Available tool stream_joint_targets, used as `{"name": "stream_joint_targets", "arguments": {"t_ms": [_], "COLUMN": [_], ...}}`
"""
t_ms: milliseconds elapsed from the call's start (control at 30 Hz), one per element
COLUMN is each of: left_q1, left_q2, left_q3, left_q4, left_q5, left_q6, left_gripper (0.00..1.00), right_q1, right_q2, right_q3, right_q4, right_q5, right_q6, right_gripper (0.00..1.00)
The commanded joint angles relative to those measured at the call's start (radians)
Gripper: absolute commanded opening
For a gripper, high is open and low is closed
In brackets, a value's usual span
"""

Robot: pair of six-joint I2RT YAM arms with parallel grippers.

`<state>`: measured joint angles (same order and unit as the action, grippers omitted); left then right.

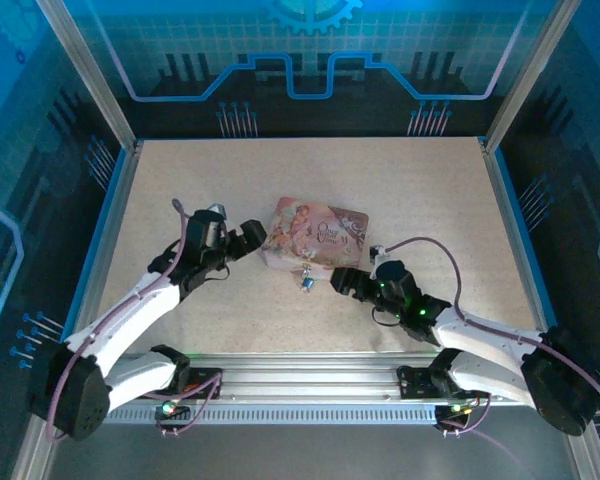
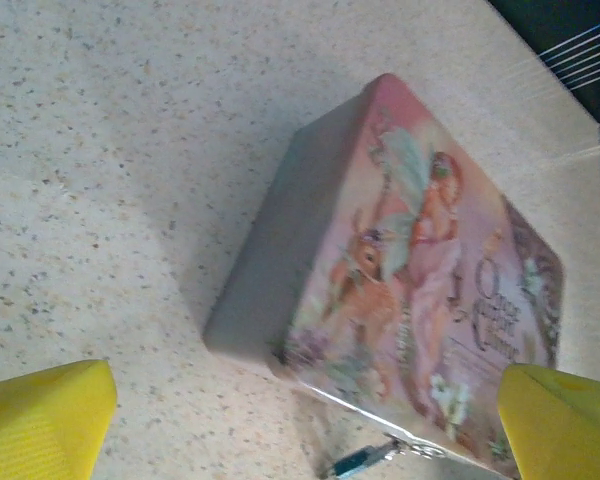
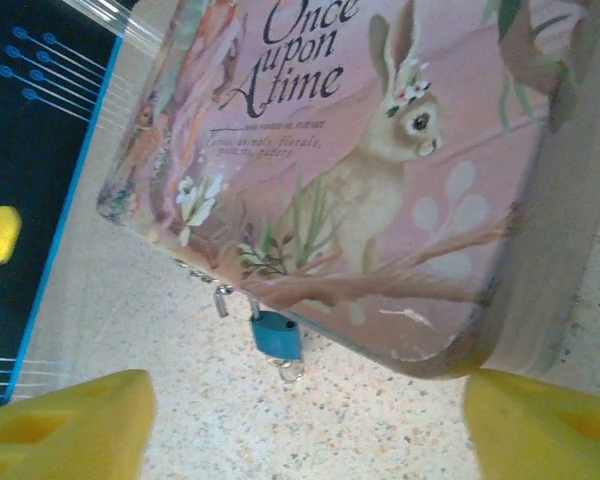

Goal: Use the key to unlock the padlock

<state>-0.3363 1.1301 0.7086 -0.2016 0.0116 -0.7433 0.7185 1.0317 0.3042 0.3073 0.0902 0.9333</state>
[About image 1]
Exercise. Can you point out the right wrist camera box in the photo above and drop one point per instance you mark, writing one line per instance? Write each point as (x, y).
(378, 254)

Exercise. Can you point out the aluminium mounting beam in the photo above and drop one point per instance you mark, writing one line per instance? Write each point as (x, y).
(305, 375)

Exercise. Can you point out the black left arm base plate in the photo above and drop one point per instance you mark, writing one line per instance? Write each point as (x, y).
(205, 382)

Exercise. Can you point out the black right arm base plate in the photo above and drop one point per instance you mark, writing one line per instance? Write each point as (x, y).
(412, 382)

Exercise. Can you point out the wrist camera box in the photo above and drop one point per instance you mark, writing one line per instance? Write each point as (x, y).
(217, 210)
(378, 254)

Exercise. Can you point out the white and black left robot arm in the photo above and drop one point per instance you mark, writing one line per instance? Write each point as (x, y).
(130, 310)

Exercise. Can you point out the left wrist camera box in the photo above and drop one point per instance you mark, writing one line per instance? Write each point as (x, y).
(217, 210)

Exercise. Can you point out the pink illustrated tin box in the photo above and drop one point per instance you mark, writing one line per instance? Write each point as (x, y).
(325, 235)

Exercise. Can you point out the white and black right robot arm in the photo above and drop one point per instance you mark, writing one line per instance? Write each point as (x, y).
(485, 340)

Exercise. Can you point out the aluminium frame post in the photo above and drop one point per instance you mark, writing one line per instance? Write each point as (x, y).
(527, 70)
(87, 70)

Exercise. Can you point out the grey metal platform panel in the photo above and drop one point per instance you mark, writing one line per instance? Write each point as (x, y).
(300, 450)

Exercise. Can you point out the aluminium table side rail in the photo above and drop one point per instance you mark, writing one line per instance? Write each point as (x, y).
(510, 235)
(115, 225)

